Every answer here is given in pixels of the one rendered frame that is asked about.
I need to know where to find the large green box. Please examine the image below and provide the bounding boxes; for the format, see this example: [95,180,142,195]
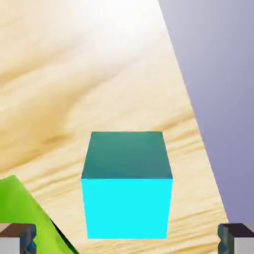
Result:
[0,175,80,254]

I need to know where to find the small cyan cube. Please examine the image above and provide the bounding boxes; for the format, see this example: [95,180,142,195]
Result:
[80,131,173,240]

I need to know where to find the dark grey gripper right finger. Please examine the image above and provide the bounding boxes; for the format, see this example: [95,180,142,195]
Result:
[217,223,254,254]

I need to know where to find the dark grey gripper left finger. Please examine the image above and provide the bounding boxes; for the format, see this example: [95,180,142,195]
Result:
[0,223,38,254]

